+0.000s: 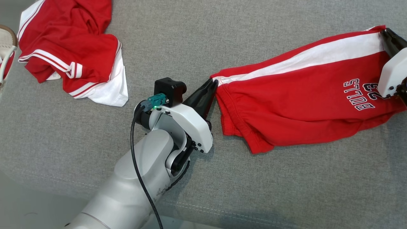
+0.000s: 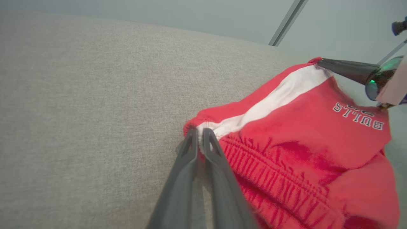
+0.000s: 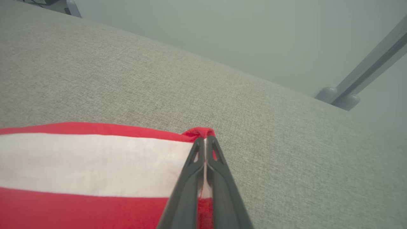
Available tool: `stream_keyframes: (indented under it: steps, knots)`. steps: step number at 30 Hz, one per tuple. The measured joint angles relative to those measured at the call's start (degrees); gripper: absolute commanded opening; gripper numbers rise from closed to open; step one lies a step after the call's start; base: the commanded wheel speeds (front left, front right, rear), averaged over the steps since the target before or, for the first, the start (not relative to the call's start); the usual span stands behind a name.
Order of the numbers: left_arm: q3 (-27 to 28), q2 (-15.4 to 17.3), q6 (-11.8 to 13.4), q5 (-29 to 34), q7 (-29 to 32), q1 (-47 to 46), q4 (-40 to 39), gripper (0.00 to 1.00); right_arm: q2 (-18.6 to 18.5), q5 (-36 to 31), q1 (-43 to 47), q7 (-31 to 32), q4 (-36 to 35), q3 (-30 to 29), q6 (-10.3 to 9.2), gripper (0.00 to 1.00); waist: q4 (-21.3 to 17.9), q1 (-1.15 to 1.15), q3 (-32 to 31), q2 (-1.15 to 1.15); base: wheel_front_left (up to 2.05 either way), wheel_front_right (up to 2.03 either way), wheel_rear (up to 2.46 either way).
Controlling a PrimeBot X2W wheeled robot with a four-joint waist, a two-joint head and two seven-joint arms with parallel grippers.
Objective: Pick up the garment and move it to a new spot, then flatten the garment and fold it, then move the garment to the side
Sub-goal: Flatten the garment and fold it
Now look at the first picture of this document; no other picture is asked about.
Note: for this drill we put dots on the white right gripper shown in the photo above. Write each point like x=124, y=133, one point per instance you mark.
x=394, y=73

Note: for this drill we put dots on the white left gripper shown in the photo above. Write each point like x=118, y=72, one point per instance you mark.
x=194, y=127

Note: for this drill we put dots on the red shorts with white stripe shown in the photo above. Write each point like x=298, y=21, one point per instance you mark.
x=286, y=108

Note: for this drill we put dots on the red t-shirt with white sleeves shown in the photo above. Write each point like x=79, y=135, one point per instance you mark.
x=63, y=38

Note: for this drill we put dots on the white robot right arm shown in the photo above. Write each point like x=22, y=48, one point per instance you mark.
x=403, y=92

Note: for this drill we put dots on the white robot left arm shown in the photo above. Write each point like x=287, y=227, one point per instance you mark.
x=127, y=190

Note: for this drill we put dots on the red garment in basket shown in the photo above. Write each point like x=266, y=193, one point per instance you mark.
x=10, y=65

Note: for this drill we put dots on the white woven laundry basket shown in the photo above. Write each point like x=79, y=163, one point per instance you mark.
x=6, y=41

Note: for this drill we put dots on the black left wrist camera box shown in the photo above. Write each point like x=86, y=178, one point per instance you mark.
x=168, y=89

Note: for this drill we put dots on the teal left camera connector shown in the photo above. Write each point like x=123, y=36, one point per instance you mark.
x=157, y=99

